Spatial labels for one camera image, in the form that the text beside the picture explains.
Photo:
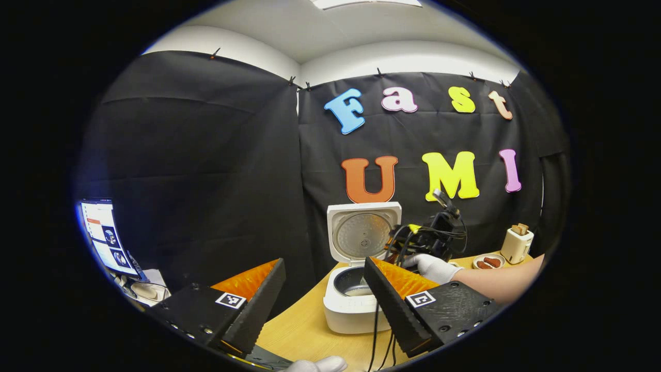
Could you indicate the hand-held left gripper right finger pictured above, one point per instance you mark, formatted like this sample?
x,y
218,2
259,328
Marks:
x,y
392,305

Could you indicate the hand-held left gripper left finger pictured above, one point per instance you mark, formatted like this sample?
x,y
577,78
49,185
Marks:
x,y
261,305

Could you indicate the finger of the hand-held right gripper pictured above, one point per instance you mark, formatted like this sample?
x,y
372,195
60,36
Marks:
x,y
392,254

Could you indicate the white rice cooker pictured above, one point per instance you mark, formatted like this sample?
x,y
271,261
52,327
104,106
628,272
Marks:
x,y
351,310

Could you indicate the white round plate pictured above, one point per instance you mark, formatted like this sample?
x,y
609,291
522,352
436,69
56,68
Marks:
x,y
488,267

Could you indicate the toasted bread slice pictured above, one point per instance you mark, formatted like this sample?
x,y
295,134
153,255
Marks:
x,y
516,229
524,227

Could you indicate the white toaster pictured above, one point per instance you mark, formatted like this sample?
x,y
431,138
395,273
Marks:
x,y
516,248

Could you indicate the black backdrop cloth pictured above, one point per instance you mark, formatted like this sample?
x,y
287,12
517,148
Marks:
x,y
206,155

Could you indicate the computer monitor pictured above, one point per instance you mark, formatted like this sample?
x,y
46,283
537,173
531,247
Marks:
x,y
106,237

